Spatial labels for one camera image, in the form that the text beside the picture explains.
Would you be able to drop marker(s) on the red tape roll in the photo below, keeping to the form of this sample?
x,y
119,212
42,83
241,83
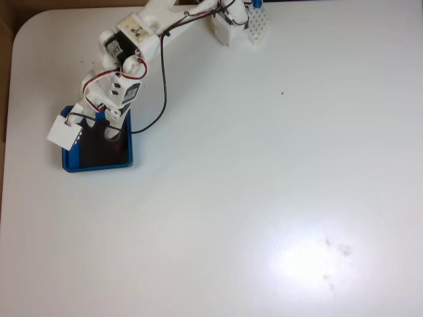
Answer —
x,y
115,142

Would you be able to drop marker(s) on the blue square box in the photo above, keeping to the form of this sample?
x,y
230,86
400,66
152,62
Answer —
x,y
71,162

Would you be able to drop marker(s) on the blue clamp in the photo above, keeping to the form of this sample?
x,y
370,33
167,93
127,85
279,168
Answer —
x,y
257,3

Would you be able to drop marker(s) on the white square camera box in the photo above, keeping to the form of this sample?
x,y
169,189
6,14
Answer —
x,y
62,132

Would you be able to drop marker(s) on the white perforated base plate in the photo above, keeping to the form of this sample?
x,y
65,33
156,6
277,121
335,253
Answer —
x,y
259,28

